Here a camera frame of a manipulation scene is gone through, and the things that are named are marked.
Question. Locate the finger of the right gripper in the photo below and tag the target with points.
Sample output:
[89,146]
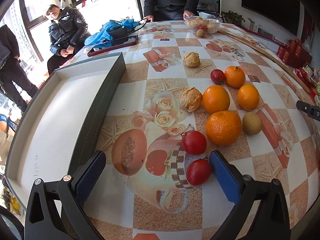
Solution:
[310,110]

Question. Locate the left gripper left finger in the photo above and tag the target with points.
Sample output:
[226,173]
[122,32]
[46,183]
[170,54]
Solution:
[54,208]

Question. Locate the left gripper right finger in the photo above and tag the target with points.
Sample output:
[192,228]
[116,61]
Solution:
[271,220]

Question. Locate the large front orange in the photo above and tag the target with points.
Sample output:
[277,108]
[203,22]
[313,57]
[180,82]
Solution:
[223,128]

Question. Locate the husked physalis fruit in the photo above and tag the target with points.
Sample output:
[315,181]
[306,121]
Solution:
[190,99]
[191,59]

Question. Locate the green kiwi fruit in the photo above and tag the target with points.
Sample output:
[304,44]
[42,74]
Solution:
[252,123]

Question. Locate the red gift boxes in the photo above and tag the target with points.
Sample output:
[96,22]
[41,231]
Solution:
[293,54]

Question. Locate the back orange with stem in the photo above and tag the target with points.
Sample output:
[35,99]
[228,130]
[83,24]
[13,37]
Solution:
[235,76]

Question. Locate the dark green shallow box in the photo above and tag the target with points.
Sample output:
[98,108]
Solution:
[59,130]

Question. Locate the small dark red tomato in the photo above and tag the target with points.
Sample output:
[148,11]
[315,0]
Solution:
[218,77]

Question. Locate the potted green plant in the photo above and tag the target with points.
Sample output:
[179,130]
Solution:
[232,18]

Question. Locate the person in dark suit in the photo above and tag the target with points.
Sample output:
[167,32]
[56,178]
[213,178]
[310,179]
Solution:
[11,71]

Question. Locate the glass fruit bowl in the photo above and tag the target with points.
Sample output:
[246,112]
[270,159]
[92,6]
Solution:
[209,26]

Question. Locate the kiwi beside bowl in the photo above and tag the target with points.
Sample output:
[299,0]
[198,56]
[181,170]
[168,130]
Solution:
[200,33]

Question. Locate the blue plastic bag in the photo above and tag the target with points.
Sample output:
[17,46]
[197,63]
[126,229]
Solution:
[101,36]

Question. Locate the seated person puffy jacket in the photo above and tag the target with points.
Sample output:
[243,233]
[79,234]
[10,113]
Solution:
[67,32]

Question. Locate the phone in red case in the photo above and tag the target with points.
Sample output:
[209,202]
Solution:
[113,45]

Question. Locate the black wall television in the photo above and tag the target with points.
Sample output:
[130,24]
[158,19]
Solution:
[284,12]

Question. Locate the black pouch with cable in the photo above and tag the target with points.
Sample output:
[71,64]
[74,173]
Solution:
[126,27]

